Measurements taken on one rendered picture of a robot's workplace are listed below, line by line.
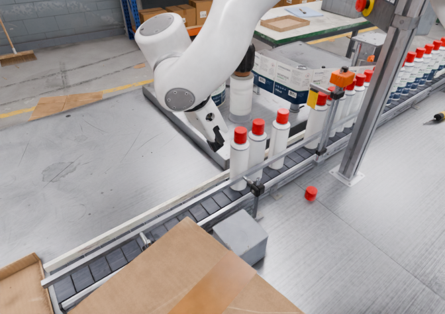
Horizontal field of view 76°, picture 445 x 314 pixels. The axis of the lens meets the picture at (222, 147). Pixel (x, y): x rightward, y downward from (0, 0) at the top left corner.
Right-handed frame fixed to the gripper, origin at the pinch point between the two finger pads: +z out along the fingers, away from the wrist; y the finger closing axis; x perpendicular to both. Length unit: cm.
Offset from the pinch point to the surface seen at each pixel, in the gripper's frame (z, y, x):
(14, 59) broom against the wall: 83, 403, 73
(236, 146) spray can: 4.8, -1.2, -4.2
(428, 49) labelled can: 39, 0, -102
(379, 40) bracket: 22, 8, -78
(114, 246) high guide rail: 0.1, -4.7, 31.7
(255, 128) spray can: 4.7, -0.9, -11.3
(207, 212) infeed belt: 16.6, -3.3, 11.8
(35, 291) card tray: 6, 4, 54
